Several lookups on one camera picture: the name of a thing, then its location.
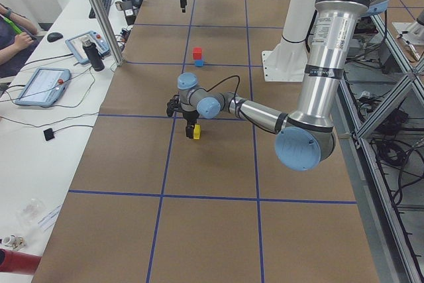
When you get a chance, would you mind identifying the person forearm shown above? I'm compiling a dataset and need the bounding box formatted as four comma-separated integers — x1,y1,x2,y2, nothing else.
0,43,21,65

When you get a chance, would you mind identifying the black water bottle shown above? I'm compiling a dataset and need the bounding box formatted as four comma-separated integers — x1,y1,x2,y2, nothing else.
81,36,105,72

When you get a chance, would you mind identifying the red cylinder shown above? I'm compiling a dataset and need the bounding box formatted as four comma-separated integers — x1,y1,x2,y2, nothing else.
1,249,41,275

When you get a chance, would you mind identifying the aluminium frame post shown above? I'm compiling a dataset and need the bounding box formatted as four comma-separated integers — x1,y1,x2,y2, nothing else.
89,0,123,66

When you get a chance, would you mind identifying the near teach pendant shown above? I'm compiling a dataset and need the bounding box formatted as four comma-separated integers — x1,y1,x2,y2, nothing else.
15,68,72,107

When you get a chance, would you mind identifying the red block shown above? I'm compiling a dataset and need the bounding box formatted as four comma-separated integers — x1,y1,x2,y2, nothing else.
192,47,203,60

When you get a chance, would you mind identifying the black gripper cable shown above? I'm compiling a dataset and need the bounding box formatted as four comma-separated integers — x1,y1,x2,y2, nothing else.
205,75,241,105

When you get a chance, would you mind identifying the black box with label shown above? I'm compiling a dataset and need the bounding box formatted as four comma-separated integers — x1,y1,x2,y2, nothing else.
115,1,138,25

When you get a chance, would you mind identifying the far teach pendant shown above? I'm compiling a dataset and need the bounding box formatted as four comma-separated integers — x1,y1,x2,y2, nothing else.
65,30,110,65

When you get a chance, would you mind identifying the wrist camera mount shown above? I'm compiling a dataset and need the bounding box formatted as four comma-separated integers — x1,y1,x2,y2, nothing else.
166,95,182,117

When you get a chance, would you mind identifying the teach pendant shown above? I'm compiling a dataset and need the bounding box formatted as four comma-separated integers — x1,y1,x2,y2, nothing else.
65,30,110,65
15,68,72,107

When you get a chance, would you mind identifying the white camera pole base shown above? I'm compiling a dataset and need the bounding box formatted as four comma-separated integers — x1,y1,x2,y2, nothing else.
262,0,315,82

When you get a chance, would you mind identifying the small black square puck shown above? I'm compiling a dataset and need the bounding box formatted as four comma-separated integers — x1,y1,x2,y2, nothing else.
43,128,55,141

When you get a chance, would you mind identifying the yellow block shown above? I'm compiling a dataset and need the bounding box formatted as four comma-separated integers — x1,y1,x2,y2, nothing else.
193,124,201,140

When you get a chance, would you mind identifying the black computer mouse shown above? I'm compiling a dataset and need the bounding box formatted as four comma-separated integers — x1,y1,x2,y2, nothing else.
46,32,64,43

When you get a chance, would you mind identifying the person hand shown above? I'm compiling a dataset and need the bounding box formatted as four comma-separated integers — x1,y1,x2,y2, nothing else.
13,32,34,51

